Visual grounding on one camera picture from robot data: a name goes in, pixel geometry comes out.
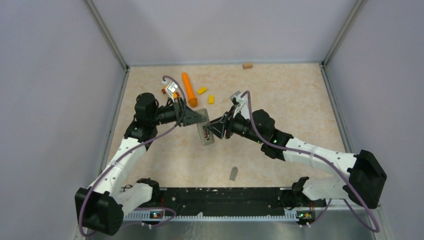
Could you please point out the yellow block upper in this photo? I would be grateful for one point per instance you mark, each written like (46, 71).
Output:
(202, 90)

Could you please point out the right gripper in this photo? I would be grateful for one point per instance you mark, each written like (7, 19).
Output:
(217, 126)

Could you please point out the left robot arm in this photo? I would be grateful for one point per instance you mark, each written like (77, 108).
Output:
(102, 206)

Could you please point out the white air conditioner remote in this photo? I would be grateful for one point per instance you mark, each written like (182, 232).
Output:
(206, 137)

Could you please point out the orange toy microphone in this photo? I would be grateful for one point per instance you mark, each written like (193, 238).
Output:
(192, 99)

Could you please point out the brown wooden block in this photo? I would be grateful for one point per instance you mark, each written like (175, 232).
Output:
(247, 65)

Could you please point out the yellow toy car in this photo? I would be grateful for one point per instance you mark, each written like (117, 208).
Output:
(168, 92)

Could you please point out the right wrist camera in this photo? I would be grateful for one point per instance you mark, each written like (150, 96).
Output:
(240, 104)

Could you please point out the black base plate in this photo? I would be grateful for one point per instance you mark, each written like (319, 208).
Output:
(231, 201)

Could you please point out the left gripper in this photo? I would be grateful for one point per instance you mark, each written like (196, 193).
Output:
(192, 117)

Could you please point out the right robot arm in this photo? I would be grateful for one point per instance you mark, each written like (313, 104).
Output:
(355, 176)

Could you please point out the grey battery cover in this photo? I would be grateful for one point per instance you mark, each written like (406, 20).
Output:
(233, 174)

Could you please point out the yellow block lower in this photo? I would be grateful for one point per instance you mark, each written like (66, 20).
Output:
(211, 99)

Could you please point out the yellow block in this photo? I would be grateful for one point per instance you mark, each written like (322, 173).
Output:
(202, 90)
(211, 99)

